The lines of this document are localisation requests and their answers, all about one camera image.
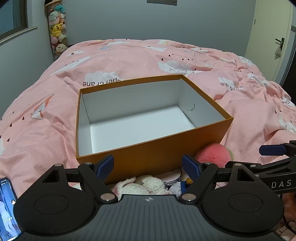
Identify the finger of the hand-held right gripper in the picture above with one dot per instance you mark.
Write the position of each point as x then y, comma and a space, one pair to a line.
271, 150
272, 165

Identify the pink printed blanket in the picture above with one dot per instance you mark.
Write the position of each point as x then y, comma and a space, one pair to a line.
138, 60

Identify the column of plush toys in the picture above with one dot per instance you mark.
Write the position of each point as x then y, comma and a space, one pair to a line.
56, 30

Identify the orange cardboard box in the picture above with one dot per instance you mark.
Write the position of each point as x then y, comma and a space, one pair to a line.
150, 157

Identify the small hanging pouch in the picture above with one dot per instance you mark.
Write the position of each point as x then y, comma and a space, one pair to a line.
278, 51

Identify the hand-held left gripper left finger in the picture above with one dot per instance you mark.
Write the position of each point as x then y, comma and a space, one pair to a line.
106, 165

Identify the pink fuzzy ball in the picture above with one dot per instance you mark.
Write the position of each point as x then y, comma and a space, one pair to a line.
212, 154

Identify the black smartphone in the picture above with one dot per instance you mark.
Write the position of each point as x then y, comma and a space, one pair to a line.
8, 208

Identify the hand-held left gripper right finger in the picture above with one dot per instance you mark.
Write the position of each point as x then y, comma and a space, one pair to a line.
190, 166

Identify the grey wall air conditioner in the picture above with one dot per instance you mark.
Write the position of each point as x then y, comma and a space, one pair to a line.
161, 2

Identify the white plush toy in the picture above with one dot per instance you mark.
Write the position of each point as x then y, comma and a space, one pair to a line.
150, 184

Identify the pale yellow door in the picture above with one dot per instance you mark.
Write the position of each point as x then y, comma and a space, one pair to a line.
268, 27

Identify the window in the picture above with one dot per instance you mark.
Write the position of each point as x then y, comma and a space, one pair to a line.
13, 14

